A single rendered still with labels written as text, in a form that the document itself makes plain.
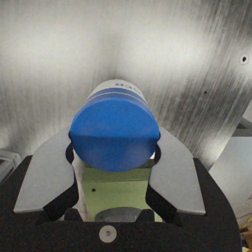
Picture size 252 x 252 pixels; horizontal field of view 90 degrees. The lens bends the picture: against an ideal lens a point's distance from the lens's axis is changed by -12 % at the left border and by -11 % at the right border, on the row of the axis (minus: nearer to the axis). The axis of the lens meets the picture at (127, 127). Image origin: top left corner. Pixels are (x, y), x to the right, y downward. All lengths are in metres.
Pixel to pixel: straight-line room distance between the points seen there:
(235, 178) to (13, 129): 0.58
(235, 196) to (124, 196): 0.39
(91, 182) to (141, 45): 0.27
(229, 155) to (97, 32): 0.39
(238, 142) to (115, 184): 0.30
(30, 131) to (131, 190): 0.25
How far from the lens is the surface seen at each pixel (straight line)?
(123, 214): 0.40
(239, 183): 0.54
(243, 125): 0.54
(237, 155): 0.43
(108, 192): 0.34
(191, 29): 0.26
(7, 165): 0.40
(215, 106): 0.31
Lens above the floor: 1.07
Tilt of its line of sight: 61 degrees down
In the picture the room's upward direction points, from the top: 176 degrees clockwise
